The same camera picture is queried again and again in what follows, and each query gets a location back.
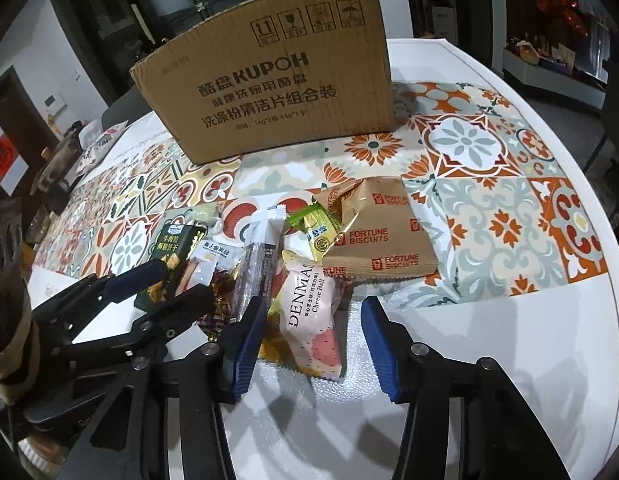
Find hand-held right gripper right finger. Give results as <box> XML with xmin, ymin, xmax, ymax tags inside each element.
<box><xmin>360</xmin><ymin>296</ymin><xmax>575</xmax><ymax>480</ymax></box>

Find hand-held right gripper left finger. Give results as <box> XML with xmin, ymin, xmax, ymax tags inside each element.
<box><xmin>54</xmin><ymin>297</ymin><xmax>266</xmax><ymax>480</ymax></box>

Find dark chair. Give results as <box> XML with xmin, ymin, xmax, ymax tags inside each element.
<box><xmin>597</xmin><ymin>60</ymin><xmax>619</xmax><ymax>171</ymax></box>

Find long dark stick snack packet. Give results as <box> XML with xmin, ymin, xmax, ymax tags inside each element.
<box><xmin>232</xmin><ymin>205</ymin><xmax>285</xmax><ymax>326</ymax></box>

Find red balloons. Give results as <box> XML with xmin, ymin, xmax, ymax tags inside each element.
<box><xmin>534</xmin><ymin>0</ymin><xmax>590</xmax><ymax>38</ymax></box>

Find brown cardboard box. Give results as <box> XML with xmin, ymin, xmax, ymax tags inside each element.
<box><xmin>129</xmin><ymin>0</ymin><xmax>395</xmax><ymax>165</ymax></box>

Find dark green cracker packet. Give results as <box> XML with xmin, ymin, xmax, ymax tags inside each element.
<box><xmin>134</xmin><ymin>217</ymin><xmax>210</xmax><ymax>308</ymax></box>

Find grey chair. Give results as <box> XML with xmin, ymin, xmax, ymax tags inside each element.
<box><xmin>102</xmin><ymin>87</ymin><xmax>155</xmax><ymax>126</ymax></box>

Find low cabinet with items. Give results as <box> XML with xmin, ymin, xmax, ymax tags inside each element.
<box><xmin>502</xmin><ymin>35</ymin><xmax>610</xmax><ymax>111</ymax></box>

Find clear glass jar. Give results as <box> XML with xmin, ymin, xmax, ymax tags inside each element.
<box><xmin>39</xmin><ymin>135</ymin><xmax>82</xmax><ymax>196</ymax></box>

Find red paper sign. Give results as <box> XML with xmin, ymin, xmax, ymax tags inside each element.
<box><xmin>0</xmin><ymin>120</ymin><xmax>30</xmax><ymax>196</ymax></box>

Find small white snack packet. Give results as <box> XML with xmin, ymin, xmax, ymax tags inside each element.
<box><xmin>182</xmin><ymin>237</ymin><xmax>245</xmax><ymax>291</ymax></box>

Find pale green candy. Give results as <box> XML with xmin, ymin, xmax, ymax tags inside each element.
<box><xmin>192</xmin><ymin>205</ymin><xmax>222</xmax><ymax>233</ymax></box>

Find tile patterned tablecloth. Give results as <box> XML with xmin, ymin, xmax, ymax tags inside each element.
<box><xmin>19</xmin><ymin>37</ymin><xmax>619</xmax><ymax>461</ymax></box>

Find small green yellow snack packet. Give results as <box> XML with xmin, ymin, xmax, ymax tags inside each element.
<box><xmin>288</xmin><ymin>199</ymin><xmax>347</xmax><ymax>253</ymax></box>

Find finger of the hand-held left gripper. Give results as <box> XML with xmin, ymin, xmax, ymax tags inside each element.
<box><xmin>29</xmin><ymin>260</ymin><xmax>170</xmax><ymax>341</ymax></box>
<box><xmin>54</xmin><ymin>292</ymin><xmax>217</xmax><ymax>363</ymax></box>

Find red brown candy wrapper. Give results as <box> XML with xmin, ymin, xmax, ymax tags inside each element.
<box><xmin>196</xmin><ymin>270</ymin><xmax>240</xmax><ymax>346</ymax></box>

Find tan biscuit packet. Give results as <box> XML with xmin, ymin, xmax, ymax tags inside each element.
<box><xmin>312</xmin><ymin>176</ymin><xmax>439</xmax><ymax>278</ymax></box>

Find pink white cheese ball packet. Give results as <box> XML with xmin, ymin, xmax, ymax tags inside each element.
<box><xmin>262</xmin><ymin>250</ymin><xmax>353</xmax><ymax>380</ymax></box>

